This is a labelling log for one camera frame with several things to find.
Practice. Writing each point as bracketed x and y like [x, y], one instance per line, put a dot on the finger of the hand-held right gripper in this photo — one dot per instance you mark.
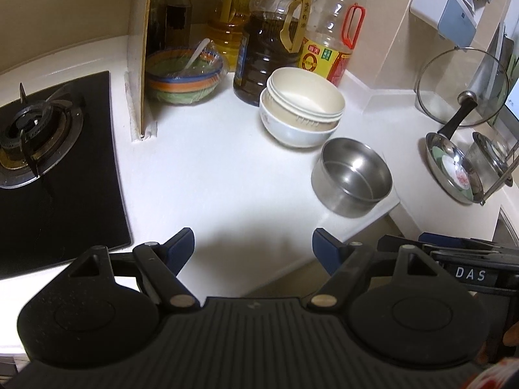
[389, 244]
[442, 240]

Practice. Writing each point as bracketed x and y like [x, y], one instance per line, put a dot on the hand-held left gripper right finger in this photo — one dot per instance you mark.
[324, 247]

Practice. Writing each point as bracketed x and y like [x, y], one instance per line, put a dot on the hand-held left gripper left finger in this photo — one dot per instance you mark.
[181, 247]

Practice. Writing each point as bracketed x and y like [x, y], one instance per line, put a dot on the small floral dish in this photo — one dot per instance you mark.
[456, 172]

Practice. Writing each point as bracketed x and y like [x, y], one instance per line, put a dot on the stainless steel bowl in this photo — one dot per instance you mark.
[348, 178]

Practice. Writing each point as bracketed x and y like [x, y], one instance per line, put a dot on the steel frying pan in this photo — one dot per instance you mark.
[436, 144]

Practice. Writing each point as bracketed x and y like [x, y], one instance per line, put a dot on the white ceramic bowl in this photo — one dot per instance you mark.
[296, 137]

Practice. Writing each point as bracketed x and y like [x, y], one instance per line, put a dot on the beige plastic bowl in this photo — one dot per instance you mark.
[308, 93]

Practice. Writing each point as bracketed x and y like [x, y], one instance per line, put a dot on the person's right hand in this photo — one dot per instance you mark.
[511, 335]

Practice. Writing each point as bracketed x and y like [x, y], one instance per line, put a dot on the steel sink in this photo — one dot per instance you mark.
[507, 227]

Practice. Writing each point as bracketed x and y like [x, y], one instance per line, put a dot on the rice cooker inner pot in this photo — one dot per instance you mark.
[480, 166]

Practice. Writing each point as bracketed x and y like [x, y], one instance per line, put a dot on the metal dish rack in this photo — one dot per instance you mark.
[500, 174]

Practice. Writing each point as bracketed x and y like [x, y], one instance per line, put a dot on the red white patterned cloth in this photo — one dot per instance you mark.
[490, 381]

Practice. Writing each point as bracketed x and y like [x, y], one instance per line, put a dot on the black glass cooktop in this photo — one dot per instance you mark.
[61, 219]

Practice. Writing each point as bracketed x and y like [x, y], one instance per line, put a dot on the window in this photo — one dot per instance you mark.
[513, 101]

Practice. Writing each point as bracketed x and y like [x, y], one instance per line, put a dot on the striped bowl with plastic wrap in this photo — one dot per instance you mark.
[178, 89]

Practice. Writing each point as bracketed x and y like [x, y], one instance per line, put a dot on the glass pan lid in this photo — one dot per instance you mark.
[446, 77]

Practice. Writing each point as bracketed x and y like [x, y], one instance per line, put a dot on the gas burner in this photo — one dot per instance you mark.
[36, 137]

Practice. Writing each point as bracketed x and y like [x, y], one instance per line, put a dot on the white plastic spoon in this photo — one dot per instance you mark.
[196, 54]

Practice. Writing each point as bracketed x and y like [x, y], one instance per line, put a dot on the large dark oil bottle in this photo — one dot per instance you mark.
[263, 60]

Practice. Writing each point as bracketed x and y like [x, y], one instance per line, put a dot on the cardboard panel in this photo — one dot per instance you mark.
[142, 48]

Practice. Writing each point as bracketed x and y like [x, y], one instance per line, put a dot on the yellow cooking oil bottle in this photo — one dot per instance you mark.
[229, 28]

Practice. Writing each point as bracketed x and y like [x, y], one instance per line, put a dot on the dark sauce bottle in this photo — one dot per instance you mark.
[156, 24]

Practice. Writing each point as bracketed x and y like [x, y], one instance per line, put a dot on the black cap sauce bottle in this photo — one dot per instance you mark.
[178, 20]

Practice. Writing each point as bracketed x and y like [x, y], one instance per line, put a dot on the white blue wall appliance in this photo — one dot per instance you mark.
[450, 4]

